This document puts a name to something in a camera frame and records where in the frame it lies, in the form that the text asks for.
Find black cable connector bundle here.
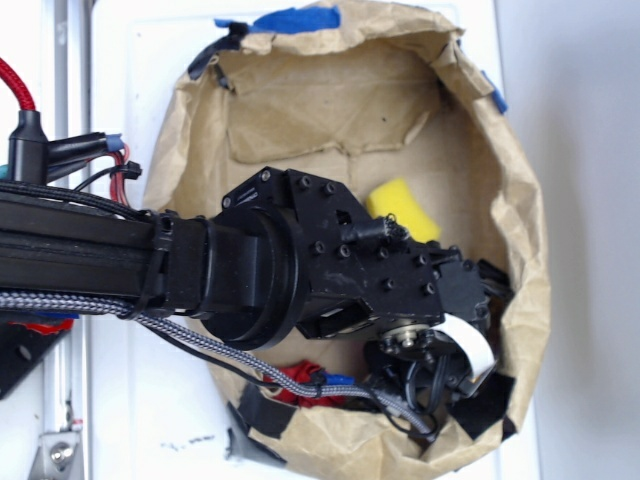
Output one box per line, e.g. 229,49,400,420
1,110,142,206

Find black tape piece bottom left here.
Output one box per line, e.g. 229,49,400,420
226,385,297,468

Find metal corner bracket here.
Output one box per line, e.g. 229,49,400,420
27,431,84,480

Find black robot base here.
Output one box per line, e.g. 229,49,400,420
1,319,74,400

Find grey braided cable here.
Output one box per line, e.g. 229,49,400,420
0,292,439,441

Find blue tape piece right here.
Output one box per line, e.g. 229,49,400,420
481,70,509,115

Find black tape piece right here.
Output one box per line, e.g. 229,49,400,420
447,373,516,441

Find yellow sponge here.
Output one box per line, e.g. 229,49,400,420
365,178,441,243

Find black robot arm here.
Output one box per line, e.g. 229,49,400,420
1,169,514,415

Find blue tape strip top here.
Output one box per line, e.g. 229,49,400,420
244,6,342,34

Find white tray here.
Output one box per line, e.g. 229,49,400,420
88,0,544,480

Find red crumpled cloth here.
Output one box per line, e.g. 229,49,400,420
270,360,341,408

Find red braided cable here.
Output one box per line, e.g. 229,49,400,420
0,57,39,112

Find black tape piece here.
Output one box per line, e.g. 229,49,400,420
447,373,516,441
187,21,249,80
226,385,297,468

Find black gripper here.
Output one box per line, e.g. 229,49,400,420
362,239,514,416

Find aluminium frame rail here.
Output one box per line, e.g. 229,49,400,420
41,1,91,479

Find black tape piece top left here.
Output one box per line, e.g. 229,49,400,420
187,21,249,80

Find brown paper bag container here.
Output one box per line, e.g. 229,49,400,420
144,1,550,479

